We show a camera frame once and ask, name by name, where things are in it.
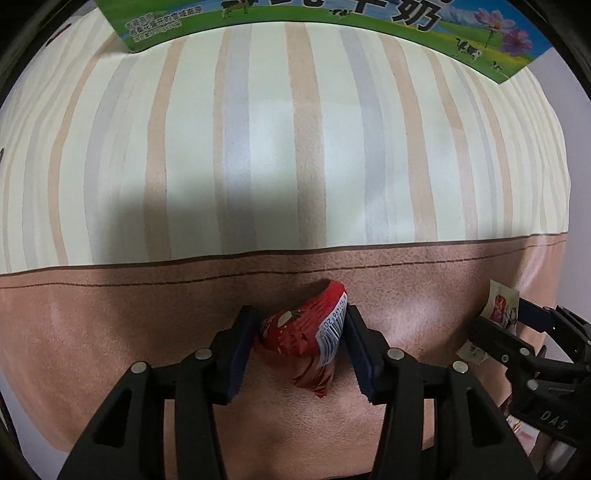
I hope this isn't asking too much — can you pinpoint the bright red snack packet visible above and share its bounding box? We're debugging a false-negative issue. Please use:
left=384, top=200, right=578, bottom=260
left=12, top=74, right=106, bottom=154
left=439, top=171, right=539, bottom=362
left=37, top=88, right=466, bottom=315
left=254, top=280, right=349, bottom=398

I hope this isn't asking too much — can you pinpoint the striped cream pink blanket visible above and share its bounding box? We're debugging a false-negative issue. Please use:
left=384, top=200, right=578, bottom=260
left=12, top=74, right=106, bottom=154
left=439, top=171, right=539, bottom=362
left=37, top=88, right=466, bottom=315
left=1, top=11, right=571, bottom=451

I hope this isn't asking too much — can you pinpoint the blue green cardboard box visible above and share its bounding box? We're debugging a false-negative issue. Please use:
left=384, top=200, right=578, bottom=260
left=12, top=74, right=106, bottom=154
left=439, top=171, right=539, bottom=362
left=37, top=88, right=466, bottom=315
left=94, top=0, right=554, bottom=85

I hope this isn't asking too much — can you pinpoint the small white red candy packet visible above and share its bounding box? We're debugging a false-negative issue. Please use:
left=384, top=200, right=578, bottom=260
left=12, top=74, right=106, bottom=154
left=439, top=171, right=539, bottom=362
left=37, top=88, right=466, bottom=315
left=457, top=280, right=520, bottom=365

